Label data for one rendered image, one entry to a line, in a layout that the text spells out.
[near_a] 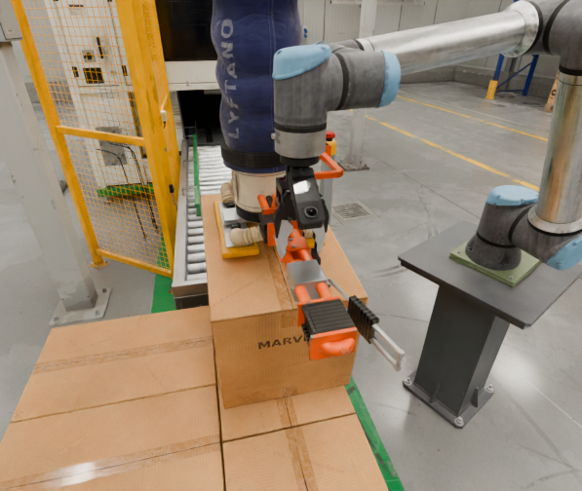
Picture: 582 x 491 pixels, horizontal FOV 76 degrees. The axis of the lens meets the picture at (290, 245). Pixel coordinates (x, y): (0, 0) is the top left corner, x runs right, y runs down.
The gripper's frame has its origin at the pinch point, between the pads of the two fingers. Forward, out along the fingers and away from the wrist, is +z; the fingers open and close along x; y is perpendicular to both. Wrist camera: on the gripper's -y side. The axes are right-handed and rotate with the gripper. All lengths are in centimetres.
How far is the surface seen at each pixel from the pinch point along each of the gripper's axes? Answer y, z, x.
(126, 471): -1, 60, 46
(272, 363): 9.0, 41.2, 5.1
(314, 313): -18.3, -0.3, 2.5
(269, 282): 16.9, 18.9, 3.9
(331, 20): 986, -44, -336
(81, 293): 139, 100, 99
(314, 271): -6.2, 0.3, -1.1
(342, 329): -22.8, -0.3, -0.6
